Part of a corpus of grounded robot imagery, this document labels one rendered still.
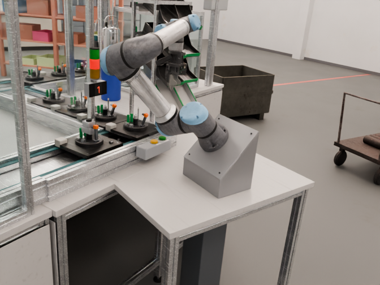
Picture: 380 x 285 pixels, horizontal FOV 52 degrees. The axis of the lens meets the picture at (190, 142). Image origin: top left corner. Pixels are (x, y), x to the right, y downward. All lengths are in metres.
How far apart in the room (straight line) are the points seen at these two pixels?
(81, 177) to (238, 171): 0.71
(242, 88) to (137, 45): 4.07
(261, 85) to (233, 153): 4.01
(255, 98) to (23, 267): 4.53
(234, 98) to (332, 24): 7.17
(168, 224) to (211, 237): 0.52
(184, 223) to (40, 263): 0.62
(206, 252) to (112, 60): 1.09
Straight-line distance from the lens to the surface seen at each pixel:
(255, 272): 2.80
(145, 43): 1.56
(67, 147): 1.99
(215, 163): 1.80
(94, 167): 1.86
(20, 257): 1.71
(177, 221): 1.60
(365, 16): 11.77
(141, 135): 2.15
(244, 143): 1.79
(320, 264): 3.03
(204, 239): 2.04
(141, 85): 1.68
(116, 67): 1.61
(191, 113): 1.73
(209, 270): 2.20
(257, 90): 5.71
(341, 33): 12.10
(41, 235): 1.72
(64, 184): 1.77
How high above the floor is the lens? 1.73
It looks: 21 degrees down
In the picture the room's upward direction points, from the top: 5 degrees clockwise
